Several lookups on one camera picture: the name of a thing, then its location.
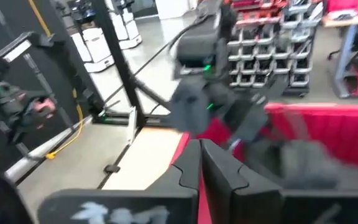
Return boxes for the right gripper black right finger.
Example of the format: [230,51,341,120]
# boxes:
[201,139,358,224]

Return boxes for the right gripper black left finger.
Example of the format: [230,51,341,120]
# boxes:
[37,139,201,224]

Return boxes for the black rubber slide sandal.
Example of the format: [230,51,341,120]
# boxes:
[246,138,341,191]

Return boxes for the red plastic bin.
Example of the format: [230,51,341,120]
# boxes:
[168,102,358,224]

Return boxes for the small black foot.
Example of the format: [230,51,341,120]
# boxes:
[103,164,121,174]

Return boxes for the storage shelf with bins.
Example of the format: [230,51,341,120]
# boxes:
[225,0,324,97]

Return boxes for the wooden desk with grey leg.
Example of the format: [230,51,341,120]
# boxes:
[321,12,358,99]

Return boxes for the white cabinet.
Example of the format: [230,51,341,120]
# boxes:
[154,0,198,20]

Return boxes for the white machine housing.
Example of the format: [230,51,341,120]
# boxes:
[70,27,116,74]
[104,0,142,50]

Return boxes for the red boxes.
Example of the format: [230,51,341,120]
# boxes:
[325,0,358,16]

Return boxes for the black device with pink part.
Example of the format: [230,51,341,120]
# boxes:
[0,58,58,146]

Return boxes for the yellow cable with plug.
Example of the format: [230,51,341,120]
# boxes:
[28,0,85,161]

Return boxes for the silver rail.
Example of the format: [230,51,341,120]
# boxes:
[4,116,93,183]

